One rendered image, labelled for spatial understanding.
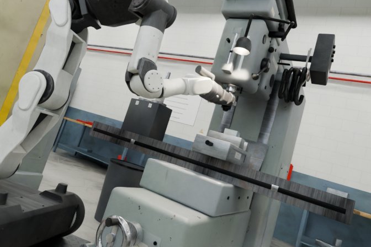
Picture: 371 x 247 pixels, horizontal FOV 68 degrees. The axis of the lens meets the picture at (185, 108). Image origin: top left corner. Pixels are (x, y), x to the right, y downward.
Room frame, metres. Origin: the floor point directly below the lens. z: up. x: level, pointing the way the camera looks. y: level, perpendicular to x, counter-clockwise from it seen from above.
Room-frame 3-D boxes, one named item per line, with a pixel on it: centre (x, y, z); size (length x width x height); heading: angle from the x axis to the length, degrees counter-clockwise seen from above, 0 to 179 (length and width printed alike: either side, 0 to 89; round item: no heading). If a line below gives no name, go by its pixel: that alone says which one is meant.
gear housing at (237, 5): (1.33, -0.20, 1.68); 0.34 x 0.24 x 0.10; 150
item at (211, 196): (1.29, -0.18, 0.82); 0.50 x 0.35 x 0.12; 150
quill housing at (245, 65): (1.29, -0.19, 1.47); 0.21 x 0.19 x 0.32; 60
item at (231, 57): (1.19, -0.13, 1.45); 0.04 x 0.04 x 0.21; 60
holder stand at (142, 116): (1.55, 0.19, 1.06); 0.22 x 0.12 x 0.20; 53
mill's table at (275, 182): (1.32, -0.14, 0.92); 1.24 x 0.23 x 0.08; 60
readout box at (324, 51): (1.38, -0.62, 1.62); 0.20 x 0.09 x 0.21; 150
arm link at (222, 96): (1.23, -0.12, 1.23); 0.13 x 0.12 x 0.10; 45
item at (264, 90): (1.46, -0.28, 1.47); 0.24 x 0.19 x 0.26; 60
